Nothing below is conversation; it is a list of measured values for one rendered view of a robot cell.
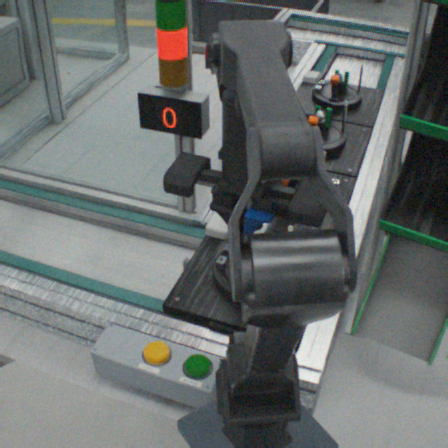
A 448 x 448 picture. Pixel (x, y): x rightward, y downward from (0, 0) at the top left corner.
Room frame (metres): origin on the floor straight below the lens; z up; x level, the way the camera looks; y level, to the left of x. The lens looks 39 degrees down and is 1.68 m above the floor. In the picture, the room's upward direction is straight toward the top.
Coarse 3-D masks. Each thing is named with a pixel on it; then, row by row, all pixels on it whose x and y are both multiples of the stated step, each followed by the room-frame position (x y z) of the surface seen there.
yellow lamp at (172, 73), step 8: (160, 64) 0.90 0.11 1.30; (168, 64) 0.89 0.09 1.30; (176, 64) 0.89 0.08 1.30; (184, 64) 0.90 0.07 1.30; (160, 72) 0.90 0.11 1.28; (168, 72) 0.89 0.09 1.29; (176, 72) 0.89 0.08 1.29; (184, 72) 0.90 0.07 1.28; (160, 80) 0.90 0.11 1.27; (168, 80) 0.89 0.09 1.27; (176, 80) 0.89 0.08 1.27; (184, 80) 0.90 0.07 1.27
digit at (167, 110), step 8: (160, 104) 0.89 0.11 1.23; (168, 104) 0.89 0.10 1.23; (176, 104) 0.88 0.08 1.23; (160, 112) 0.89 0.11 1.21; (168, 112) 0.89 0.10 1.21; (176, 112) 0.88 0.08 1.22; (160, 120) 0.90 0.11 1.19; (168, 120) 0.89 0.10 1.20; (176, 120) 0.88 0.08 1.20; (160, 128) 0.90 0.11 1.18; (168, 128) 0.89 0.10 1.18; (176, 128) 0.88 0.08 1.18
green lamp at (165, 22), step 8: (184, 0) 0.91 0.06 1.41; (160, 8) 0.89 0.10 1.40; (168, 8) 0.89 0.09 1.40; (176, 8) 0.89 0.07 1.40; (184, 8) 0.90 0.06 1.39; (160, 16) 0.89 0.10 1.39; (168, 16) 0.89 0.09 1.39; (176, 16) 0.89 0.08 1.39; (184, 16) 0.90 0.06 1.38; (160, 24) 0.89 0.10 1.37; (168, 24) 0.89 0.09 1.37; (176, 24) 0.89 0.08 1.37; (184, 24) 0.90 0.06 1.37
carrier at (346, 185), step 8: (336, 176) 1.05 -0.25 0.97; (344, 176) 1.05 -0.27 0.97; (288, 184) 0.96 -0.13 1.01; (296, 184) 0.96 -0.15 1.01; (344, 184) 1.02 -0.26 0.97; (352, 184) 1.02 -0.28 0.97; (344, 192) 0.99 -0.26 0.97; (248, 200) 0.96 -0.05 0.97; (248, 208) 0.93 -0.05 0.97; (280, 208) 0.91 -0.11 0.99; (280, 216) 0.91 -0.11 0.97; (328, 216) 0.91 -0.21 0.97; (272, 224) 0.88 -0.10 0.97; (280, 224) 0.88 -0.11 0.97; (288, 224) 0.88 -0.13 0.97; (296, 224) 0.88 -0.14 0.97; (328, 224) 0.88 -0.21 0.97
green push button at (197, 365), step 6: (192, 354) 0.56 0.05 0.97; (198, 354) 0.56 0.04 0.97; (186, 360) 0.55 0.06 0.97; (192, 360) 0.55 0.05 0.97; (198, 360) 0.55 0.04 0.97; (204, 360) 0.55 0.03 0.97; (186, 366) 0.54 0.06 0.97; (192, 366) 0.53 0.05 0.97; (198, 366) 0.53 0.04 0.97; (204, 366) 0.53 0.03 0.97; (210, 366) 0.54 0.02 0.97; (192, 372) 0.52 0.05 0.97; (198, 372) 0.52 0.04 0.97; (204, 372) 0.52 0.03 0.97
